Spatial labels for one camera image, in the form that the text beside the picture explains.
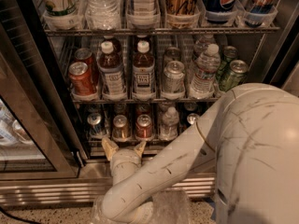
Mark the blue energy can bottom left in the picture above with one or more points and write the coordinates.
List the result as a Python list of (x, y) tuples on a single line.
[(97, 125)]

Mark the blue pepsi can bottom shelf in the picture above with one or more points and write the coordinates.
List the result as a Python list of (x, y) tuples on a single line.
[(188, 121)]

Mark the red cola can front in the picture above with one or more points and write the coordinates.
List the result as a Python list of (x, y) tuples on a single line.
[(81, 77)]

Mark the water bottle middle front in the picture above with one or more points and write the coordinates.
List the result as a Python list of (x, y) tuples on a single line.
[(206, 67)]

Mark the wire shelf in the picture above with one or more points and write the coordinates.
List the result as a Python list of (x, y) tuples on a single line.
[(167, 31), (99, 99), (96, 142)]

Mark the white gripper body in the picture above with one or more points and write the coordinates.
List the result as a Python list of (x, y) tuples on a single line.
[(125, 156)]

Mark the glass fridge door left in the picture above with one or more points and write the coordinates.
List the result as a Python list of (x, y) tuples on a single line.
[(40, 151)]

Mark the red cola can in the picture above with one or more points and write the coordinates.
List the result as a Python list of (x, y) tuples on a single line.
[(86, 55), (81, 77)]

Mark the steel fridge base grille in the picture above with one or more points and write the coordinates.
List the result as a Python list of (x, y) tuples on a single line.
[(94, 179)]

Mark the small water bottle bottom shelf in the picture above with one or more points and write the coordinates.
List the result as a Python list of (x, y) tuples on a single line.
[(169, 124)]

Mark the red cola can rear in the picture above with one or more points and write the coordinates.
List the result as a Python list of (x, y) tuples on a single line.
[(86, 55)]

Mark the crumpled clear plastic bag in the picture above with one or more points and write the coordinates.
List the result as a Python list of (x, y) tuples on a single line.
[(169, 207)]

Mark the green can middle rear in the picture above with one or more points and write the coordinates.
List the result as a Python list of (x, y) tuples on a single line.
[(229, 53)]

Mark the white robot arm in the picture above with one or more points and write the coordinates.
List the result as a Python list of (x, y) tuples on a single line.
[(252, 135)]

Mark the top wire shelf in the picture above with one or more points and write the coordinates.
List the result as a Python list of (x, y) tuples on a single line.
[(167, 31)]

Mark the red soda can bottom shelf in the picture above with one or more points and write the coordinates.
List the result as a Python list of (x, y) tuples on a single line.
[(144, 127)]

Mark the tea bottle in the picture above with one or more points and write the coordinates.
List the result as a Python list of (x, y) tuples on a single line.
[(143, 69), (111, 70)]

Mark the steel fridge door right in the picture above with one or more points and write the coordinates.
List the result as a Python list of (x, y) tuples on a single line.
[(283, 70)]

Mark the silver can middle rear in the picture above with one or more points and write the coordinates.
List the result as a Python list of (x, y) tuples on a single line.
[(171, 54)]

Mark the silver can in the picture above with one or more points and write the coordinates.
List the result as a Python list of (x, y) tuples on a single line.
[(171, 54), (173, 77)]

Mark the water bottle middle rear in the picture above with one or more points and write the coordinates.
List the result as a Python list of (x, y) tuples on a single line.
[(201, 44)]

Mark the left tea bottle front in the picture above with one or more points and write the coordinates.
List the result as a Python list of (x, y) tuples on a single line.
[(111, 70)]

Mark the blue colourful can top right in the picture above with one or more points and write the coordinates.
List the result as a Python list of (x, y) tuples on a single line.
[(257, 11)]

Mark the orange soda can front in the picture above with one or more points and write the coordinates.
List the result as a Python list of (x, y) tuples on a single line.
[(121, 128)]

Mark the silver can middle front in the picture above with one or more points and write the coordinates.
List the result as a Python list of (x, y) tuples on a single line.
[(173, 77)]

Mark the green can middle front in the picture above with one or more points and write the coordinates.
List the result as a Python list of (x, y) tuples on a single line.
[(234, 74)]

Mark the bottom wire shelf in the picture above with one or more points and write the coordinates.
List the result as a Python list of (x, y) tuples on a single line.
[(96, 142)]

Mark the white labelled bottle top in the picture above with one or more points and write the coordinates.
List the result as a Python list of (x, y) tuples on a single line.
[(143, 0)]

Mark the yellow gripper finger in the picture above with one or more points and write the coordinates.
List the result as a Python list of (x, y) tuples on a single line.
[(109, 147), (139, 149)]

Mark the middle wire shelf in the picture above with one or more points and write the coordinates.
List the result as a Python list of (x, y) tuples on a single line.
[(99, 99)]

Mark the large water bottle top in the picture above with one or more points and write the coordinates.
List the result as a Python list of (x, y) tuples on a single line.
[(103, 14)]

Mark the white green tall can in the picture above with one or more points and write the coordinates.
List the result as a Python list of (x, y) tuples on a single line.
[(59, 0)]

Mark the right tea bottle front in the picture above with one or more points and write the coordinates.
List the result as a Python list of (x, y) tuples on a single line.
[(143, 69)]

